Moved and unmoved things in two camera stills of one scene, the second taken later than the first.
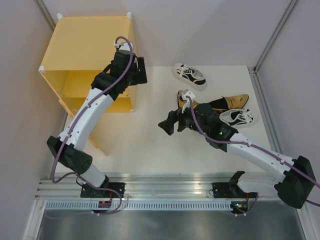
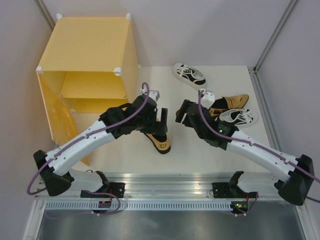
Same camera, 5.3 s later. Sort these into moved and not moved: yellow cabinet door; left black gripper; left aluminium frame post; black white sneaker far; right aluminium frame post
Moved: yellow cabinet door; left black gripper
Not moved: right aluminium frame post; left aluminium frame post; black white sneaker far
